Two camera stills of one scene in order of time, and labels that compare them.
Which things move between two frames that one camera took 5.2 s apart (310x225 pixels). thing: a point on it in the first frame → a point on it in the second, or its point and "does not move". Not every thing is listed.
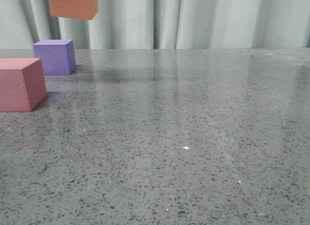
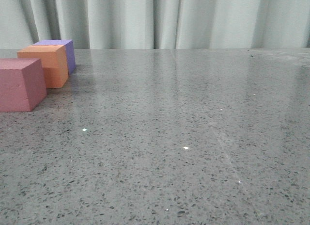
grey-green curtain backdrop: (162, 20) does not move
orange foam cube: (82, 5) → (54, 61)
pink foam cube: (23, 84) does not move
